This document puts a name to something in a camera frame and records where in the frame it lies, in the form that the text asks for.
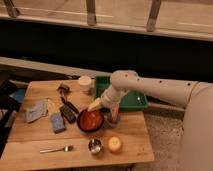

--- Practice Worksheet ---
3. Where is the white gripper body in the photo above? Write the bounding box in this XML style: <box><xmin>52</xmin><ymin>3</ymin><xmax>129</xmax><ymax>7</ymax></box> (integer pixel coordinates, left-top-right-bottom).
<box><xmin>101</xmin><ymin>85</ymin><xmax>126</xmax><ymax>108</ymax></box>

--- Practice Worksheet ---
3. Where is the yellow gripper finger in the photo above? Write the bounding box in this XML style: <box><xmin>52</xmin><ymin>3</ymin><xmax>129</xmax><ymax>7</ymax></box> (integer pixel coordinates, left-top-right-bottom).
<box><xmin>88</xmin><ymin>98</ymin><xmax>102</xmax><ymax>112</ymax></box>

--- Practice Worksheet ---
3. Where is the red orange bowl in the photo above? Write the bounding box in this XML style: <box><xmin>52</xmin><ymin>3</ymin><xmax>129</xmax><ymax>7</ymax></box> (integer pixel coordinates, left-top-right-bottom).
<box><xmin>80</xmin><ymin>110</ymin><xmax>103</xmax><ymax>131</ymax></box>

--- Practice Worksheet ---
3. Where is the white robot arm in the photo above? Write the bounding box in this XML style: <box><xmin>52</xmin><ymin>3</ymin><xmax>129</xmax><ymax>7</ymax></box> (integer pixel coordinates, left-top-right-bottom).
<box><xmin>88</xmin><ymin>70</ymin><xmax>213</xmax><ymax>171</ymax></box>

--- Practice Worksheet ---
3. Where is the green plastic tray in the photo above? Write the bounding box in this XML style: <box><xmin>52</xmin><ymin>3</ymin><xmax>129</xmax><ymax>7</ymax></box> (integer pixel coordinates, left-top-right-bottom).
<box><xmin>93</xmin><ymin>76</ymin><xmax>148</xmax><ymax>111</ymax></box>

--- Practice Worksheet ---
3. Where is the orange carrot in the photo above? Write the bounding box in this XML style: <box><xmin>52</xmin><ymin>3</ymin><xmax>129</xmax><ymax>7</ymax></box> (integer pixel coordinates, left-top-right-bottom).
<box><xmin>112</xmin><ymin>105</ymin><xmax>119</xmax><ymax>123</ymax></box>

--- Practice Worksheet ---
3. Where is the purple bowl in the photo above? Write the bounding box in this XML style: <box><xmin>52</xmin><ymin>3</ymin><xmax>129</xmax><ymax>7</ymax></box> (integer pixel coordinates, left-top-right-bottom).
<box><xmin>77</xmin><ymin>109</ymin><xmax>104</xmax><ymax>133</ymax></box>

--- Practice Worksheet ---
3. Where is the white paper cup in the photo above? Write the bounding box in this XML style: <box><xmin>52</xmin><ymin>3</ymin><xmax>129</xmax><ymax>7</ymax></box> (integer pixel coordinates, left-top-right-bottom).
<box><xmin>78</xmin><ymin>75</ymin><xmax>92</xmax><ymax>94</ymax></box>

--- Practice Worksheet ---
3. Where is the small blue cup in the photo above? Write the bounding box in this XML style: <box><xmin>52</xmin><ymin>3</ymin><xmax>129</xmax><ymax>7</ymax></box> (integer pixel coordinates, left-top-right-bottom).
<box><xmin>107</xmin><ymin>113</ymin><xmax>120</xmax><ymax>128</ymax></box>

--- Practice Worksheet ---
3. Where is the black rectangular block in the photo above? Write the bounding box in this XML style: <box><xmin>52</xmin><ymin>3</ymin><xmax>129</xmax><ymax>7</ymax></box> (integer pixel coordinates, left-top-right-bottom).
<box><xmin>60</xmin><ymin>105</ymin><xmax>76</xmax><ymax>123</ymax></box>

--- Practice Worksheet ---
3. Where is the black binder clip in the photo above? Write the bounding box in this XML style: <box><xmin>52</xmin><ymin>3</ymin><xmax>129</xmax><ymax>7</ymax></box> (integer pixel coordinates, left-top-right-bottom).
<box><xmin>57</xmin><ymin>83</ymin><xmax>70</xmax><ymax>94</ymax></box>

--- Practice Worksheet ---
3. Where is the small metal cup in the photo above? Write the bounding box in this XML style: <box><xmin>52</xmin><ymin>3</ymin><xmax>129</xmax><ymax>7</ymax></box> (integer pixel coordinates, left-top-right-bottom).
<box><xmin>88</xmin><ymin>138</ymin><xmax>103</xmax><ymax>155</ymax></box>

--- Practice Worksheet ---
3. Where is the orange round fruit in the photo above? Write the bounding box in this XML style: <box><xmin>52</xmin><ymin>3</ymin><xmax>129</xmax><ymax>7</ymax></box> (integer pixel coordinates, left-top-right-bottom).
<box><xmin>107</xmin><ymin>136</ymin><xmax>122</xmax><ymax>153</ymax></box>

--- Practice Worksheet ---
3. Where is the blue sponge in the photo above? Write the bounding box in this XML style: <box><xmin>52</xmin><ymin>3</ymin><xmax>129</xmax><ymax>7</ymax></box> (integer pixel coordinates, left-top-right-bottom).
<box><xmin>50</xmin><ymin>113</ymin><xmax>66</xmax><ymax>133</ymax></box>

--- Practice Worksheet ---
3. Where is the wooden table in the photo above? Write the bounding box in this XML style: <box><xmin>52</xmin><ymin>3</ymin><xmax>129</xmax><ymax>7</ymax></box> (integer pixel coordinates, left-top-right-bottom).
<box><xmin>0</xmin><ymin>78</ymin><xmax>155</xmax><ymax>171</ymax></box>

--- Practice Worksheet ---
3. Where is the metal spoon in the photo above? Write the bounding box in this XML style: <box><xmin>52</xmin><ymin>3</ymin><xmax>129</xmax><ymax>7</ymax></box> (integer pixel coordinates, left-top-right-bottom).
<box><xmin>39</xmin><ymin>145</ymin><xmax>73</xmax><ymax>153</ymax></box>

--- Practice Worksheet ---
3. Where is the grey blue cloth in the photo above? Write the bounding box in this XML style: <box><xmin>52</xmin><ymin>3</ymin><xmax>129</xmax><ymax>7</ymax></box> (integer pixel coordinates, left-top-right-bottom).
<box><xmin>23</xmin><ymin>99</ymin><xmax>47</xmax><ymax>123</ymax></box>

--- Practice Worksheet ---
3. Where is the blue object beside table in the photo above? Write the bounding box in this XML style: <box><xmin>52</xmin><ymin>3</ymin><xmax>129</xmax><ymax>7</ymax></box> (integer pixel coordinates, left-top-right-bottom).
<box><xmin>11</xmin><ymin>88</ymin><xmax>26</xmax><ymax>103</ymax></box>

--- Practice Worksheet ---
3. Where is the black chair at left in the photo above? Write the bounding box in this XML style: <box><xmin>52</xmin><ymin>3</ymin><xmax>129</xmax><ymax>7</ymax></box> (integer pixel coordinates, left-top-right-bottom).
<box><xmin>0</xmin><ymin>71</ymin><xmax>21</xmax><ymax>157</ymax></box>

